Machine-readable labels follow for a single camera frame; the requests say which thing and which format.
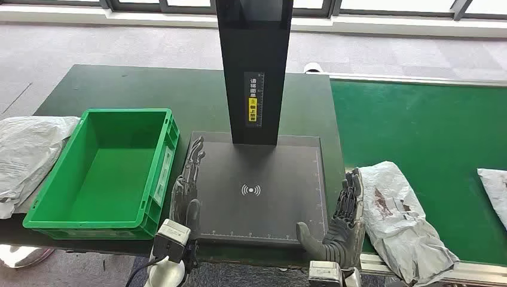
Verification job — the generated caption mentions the black inbound scanner machine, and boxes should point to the black inbound scanner machine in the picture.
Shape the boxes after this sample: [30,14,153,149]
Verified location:
[184,0,330,249]

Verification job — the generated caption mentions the white window sill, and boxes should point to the white window sill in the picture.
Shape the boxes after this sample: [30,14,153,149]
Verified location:
[0,4,507,39]

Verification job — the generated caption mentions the round silver metal base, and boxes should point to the round silver metal base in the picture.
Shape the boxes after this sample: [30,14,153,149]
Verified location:
[0,245,56,269]

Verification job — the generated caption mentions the dark green table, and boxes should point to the dark green table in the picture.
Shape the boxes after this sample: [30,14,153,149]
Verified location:
[0,64,363,270]

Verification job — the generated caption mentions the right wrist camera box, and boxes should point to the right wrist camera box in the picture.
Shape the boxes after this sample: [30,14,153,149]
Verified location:
[308,260,343,287]

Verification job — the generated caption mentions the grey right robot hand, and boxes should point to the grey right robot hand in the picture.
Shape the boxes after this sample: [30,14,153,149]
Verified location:
[296,167,366,270]

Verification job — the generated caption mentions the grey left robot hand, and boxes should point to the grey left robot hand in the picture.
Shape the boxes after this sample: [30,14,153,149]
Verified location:
[169,136,207,240]

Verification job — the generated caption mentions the silver conveyor frame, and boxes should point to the silver conveyor frame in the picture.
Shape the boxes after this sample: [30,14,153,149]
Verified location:
[305,71,507,287]

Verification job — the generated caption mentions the grey parcel bag brown stain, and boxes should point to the grey parcel bag brown stain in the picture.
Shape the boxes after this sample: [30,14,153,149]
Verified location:
[477,168,507,231]
[358,161,460,286]

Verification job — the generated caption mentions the black yellow warning label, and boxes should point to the black yellow warning label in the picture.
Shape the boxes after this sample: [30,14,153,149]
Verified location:
[244,71,265,129]

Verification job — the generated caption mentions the green conveyor belt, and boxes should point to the green conveyor belt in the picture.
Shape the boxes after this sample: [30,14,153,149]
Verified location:
[331,79,507,266]

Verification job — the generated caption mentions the dark window frame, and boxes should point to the dark window frame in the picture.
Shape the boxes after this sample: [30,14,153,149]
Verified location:
[0,0,507,20]

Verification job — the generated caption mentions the flat white printed parcel bag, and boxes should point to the flat white printed parcel bag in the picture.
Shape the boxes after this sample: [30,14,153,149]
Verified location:
[0,115,80,220]

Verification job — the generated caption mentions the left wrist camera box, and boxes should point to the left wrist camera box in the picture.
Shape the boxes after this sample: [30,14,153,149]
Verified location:
[152,219,192,264]

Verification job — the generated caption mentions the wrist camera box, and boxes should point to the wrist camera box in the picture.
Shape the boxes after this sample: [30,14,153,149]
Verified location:
[308,260,343,287]
[152,219,192,264]

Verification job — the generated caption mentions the green plastic crate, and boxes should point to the green plastic crate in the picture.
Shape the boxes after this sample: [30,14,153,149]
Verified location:
[22,108,181,241]

